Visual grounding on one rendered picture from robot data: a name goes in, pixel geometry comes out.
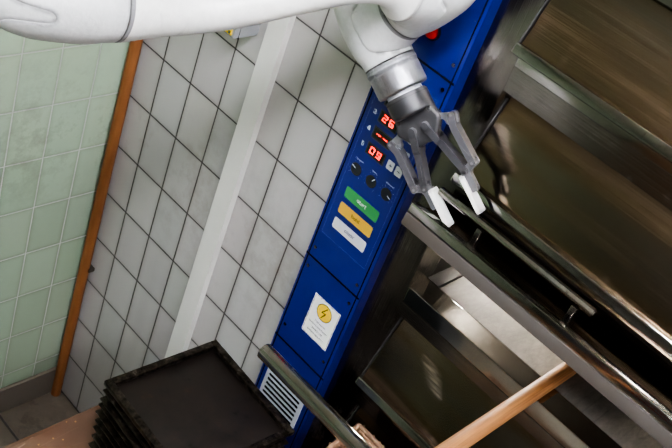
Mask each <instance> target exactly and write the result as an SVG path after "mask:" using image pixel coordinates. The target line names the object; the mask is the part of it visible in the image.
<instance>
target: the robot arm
mask: <svg viewBox="0 0 672 448"><path fill-rule="evenodd" d="M474 2H475V0H0V28H1V29H3V30H5V31H7V32H10V33H13V34H15V35H18V36H22V37H25V38H29V39H33V40H40V41H47V42H56V43H68V44H85V45H89V44H100V43H123V42H129V41H136V40H142V39H150V38H159V37H168V36H181V35H193V34H203V33H212V32H220V31H226V30H232V29H238V28H243V27H248V26H252V25H257V24H261V23H266V22H271V21H275V20H280V19H284V18H289V17H293V16H298V15H302V14H307V13H311V12H316V11H320V10H325V9H329V8H334V13H335V16H336V20H337V23H338V26H339V28H340V31H341V33H342V36H343V38H344V40H345V42H346V44H347V46H348V48H349V50H350V52H351V54H352V55H353V57H354V59H355V60H356V61H357V62H358V63H359V64H360V65H361V67H362V68H363V70H364V71H365V73H366V75H367V78H368V80H369V81H370V83H371V85H372V87H373V90H374V92H375V94H376V96H377V98H378V100H379V101H380V102H383V101H386V100H387V101H388V103H387V106H386V107H387V109H388V111H389V113H390V115H391V117H392V119H393V121H394V123H395V124H396V127H397V136H396V137H395V138H394V139H393V140H392V141H390V142H388V143H387V147H388V149H389V150H390V151H391V152H392V153H393V154H394V156H395V158H396V160H397V162H398V165H399V167H400V169H401V171H402V174H403V176H404V178H405V180H406V182H407V185H408V187H409V189H410V191H411V193H412V194H415V193H422V194H424V196H425V198H426V200H427V202H428V204H429V206H430V208H431V209H432V210H435V209H436V210H437V212H438V214H439V216H440V218H441V220H442V222H443V223H444V224H446V225H447V226H448V227H450V226H451V225H453V224H454V221H453V219H452V216H451V214H450V212H449V210H448V208H447V206H446V204H445V202H444V200H443V198H442V197H441V196H440V195H438V190H439V189H438V187H434V186H432V183H431V177H430V172H429V167H428V162H427V157H426V152H425V151H426V146H425V145H426V144H427V143H428V142H432V141H433V142H434V143H435V144H436V145H438V146H439V148H440V149H441V150H442V151H443V152H444V153H445V155H446V156H447V157H448V158H449V159H450V161H451V162H452V163H453V164H454V165H455V166H456V168H457V169H458V170H459V171H460V172H461V174H460V175H461V176H460V177H459V180H460V182H461V184H462V186H463V188H464V190H465V192H466V194H467V196H468V198H469V200H470V202H471V204H472V206H473V208H474V210H475V212H476V214H477V215H479V214H481V213H482V212H483V211H485V207H484V205H483V203H482V201H481V199H480V197H479V195H478V193H477V191H478V190H479V189H480V185H479V183H478V181H477V179H476V177H475V175H474V173H473V169H474V168H475V167H476V165H477V164H479V162H480V160H479V158H478V156H477V154H476V152H475V150H474V148H473V146H472V144H471V142H470V140H469V138H468V136H467V135H466V133H465V131H464V129H463V127H462V125H461V123H460V117H459V112H458V110H452V111H450V112H441V111H440V110H439V109H438V108H437V107H436V106H435V103H434V101H433V99H432V97H431V94H430V92H429V90H428V88H427V86H425V85H423V86H422V84H421V83H423V82H424V81H425V80H426V79H427V76H426V74H425V72H424V70H423V68H422V66H421V64H420V62H419V60H418V58H417V54H416V53H415V52H414V49H413V47H412V44H413V43H414V42H415V40H417V39H418V38H419V37H420V36H422V35H424V34H426V33H429V32H432V31H434V30H436V29H438V28H440V27H442V26H444V25H445V24H447V23H448V22H450V21H452V20H453V19H455V18H456V17H458V16H459V15H460V14H462V13H463V12H464V11H466V10H467V9H468V8H469V7H470V6H471V5H472V4H473V3H474ZM442 120H444V121H445V123H446V124H448V125H449V127H450V130H451V132H452V134H453V136H454V138H455V140H456V141H457V143H458V145H459V147H460V149H461V151H462V153H463V155H464V157H465V158H464V157H463V156H462V155H461V154H460V153H459V151H458V150H457V149H456V148H455V147H454V146H453V144H452V143H451V142H450V141H449V140H448V138H447V136H446V134H445V133H444V132H443V131H442V130H441V127H442ZM402 139H403V140H404V141H406V142H408V143H410V144H411V149H412V153H413V155H414V159H415V164H416V169H417V174H418V177H417V175H416V173H415V170H414V168H413V166H412V164H411V161H410V159H409V157H408V155H407V152H406V150H405V149H404V147H403V146H404V144H403V142H402ZM465 159H466V160H465Z"/></svg>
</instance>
